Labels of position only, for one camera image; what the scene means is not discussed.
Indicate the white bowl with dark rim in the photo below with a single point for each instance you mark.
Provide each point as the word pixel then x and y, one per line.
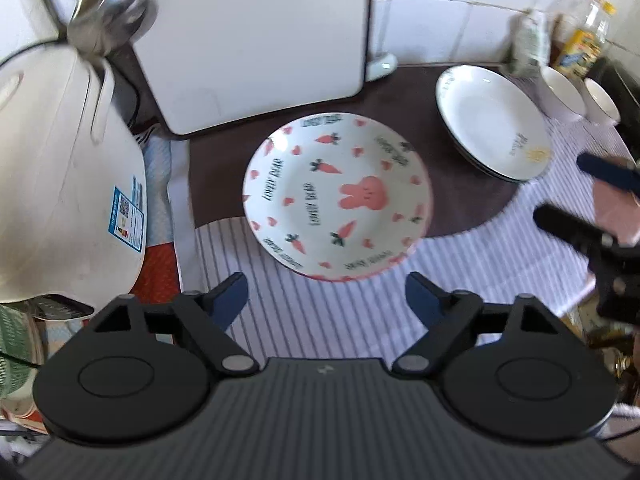
pixel 602 102
pixel 562 91

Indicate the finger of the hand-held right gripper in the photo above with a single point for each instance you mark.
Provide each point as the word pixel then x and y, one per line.
pixel 565 224
pixel 607 172

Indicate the colourful patterned cloth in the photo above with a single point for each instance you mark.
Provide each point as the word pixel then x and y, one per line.
pixel 160 185

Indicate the oil bottle with yellow label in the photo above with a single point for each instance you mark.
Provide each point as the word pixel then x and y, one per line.
pixel 582 50

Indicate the green patterned cloth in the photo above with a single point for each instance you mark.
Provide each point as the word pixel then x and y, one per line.
pixel 17 350

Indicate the brown mat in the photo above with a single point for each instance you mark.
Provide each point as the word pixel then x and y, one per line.
pixel 465 200

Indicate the crumpled plastic bag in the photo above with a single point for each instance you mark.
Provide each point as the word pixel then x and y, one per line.
pixel 529 42

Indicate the white plate with yellow print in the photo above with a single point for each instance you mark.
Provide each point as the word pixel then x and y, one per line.
pixel 492 115

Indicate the glass bottle of brown sauce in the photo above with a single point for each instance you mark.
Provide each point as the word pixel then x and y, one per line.
pixel 562 30

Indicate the metal ladle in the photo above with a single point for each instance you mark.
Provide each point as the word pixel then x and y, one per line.
pixel 110 20

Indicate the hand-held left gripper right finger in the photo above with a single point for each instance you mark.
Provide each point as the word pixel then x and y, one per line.
pixel 420 296

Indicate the rabbit and carrot print plate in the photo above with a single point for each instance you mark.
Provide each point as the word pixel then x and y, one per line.
pixel 320 220

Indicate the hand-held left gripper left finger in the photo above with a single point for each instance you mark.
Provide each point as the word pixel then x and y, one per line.
pixel 232 297

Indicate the white rice cooker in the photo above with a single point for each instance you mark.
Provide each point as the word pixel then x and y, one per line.
pixel 60 160

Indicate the black pan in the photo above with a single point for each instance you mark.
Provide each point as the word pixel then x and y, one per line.
pixel 625 95

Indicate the striped tablecloth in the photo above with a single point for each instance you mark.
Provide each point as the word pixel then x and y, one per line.
pixel 325 320

